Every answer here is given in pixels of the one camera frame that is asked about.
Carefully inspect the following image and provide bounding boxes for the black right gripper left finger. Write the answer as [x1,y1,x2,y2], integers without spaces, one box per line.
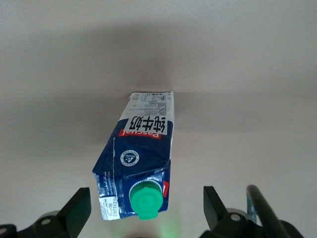
[16,187,92,238]

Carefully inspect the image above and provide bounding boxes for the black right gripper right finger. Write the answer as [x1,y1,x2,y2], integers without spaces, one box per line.
[201,185,264,238]

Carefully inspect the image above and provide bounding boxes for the blue white milk carton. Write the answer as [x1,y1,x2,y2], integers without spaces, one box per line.
[92,91,174,222]

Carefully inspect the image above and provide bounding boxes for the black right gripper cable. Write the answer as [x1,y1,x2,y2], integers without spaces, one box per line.
[245,184,289,238]

